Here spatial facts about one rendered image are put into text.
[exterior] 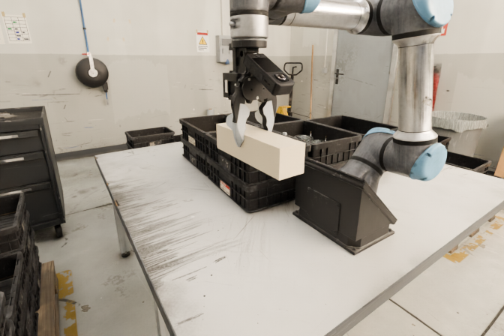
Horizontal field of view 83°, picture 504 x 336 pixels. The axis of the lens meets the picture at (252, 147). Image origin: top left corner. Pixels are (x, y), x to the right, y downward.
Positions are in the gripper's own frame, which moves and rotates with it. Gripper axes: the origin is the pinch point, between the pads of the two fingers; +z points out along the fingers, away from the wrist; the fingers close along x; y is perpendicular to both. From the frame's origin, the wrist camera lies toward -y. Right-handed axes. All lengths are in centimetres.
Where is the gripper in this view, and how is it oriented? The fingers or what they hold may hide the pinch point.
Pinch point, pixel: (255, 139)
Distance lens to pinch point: 60.8
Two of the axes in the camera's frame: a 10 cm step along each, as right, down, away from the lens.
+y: -5.6, -2.4, 7.9
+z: 0.0, 9.6, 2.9
